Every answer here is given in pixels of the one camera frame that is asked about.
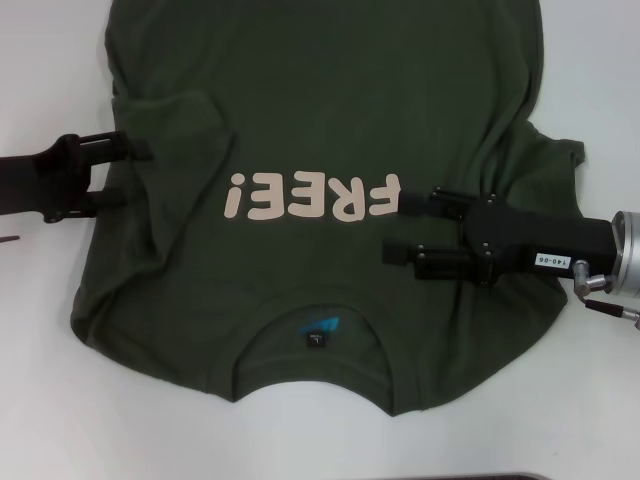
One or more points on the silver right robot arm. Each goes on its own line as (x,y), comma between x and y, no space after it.
(627,250)

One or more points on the white 140-06 label sticker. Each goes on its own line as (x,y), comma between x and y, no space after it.
(552,262)

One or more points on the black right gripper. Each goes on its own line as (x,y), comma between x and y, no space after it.
(540,240)

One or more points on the dark green FREE! t-shirt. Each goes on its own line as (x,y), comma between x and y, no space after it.
(320,100)

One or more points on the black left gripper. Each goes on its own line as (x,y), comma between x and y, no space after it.
(40,180)

